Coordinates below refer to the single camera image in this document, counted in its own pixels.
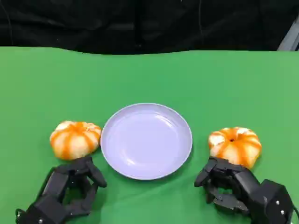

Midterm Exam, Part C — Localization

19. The black backdrop cloth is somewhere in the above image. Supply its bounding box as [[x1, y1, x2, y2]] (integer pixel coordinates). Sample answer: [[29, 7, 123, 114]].
[[0, 0, 299, 56]]

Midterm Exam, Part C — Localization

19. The lilac plate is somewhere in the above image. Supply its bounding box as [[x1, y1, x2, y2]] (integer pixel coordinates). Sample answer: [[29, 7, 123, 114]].
[[100, 102, 193, 181]]

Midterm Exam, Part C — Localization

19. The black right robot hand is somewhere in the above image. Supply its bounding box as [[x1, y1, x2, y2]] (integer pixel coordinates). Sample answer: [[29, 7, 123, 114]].
[[193, 156, 294, 224]]

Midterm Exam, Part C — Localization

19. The green table cloth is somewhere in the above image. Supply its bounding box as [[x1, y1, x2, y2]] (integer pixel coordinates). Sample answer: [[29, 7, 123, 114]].
[[0, 46, 299, 224]]

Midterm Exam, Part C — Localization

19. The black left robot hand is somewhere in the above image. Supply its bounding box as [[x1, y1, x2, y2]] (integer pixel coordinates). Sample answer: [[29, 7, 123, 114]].
[[15, 156, 108, 224]]

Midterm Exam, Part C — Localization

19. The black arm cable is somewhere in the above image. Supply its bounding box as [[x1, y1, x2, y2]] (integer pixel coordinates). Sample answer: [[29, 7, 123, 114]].
[[14, 208, 26, 220]]

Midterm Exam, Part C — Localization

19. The grey metal frame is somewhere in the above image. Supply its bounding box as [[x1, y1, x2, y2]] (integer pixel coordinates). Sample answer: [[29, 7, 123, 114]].
[[277, 20, 299, 51]]

